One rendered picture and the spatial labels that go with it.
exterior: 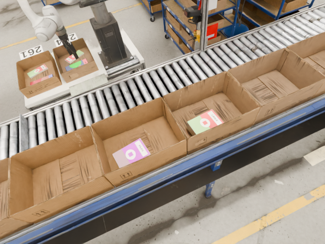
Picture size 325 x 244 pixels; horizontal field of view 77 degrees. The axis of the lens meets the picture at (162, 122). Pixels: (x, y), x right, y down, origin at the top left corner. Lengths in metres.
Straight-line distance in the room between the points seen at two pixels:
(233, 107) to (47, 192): 1.09
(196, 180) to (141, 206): 0.36
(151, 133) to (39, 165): 0.62
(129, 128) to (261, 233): 1.32
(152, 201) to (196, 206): 0.69
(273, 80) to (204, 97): 0.44
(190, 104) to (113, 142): 0.50
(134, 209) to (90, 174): 0.34
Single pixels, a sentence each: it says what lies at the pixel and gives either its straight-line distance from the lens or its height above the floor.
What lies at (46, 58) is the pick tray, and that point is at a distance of 2.18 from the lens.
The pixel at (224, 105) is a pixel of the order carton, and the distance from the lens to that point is 1.26.
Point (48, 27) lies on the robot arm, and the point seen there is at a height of 1.14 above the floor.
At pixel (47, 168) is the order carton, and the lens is 1.28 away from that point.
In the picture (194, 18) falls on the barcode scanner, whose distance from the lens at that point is 1.72.
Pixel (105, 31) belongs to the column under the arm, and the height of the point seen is 1.04.
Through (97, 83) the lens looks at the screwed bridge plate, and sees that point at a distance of 1.74.
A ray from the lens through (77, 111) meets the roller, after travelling 1.62.
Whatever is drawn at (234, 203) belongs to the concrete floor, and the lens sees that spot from 1.95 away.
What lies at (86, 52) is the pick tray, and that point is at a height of 0.76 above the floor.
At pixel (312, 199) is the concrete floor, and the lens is 2.17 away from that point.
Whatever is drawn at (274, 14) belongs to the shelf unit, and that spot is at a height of 0.54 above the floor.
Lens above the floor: 1.86
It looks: 55 degrees down
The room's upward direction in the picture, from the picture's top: 11 degrees counter-clockwise
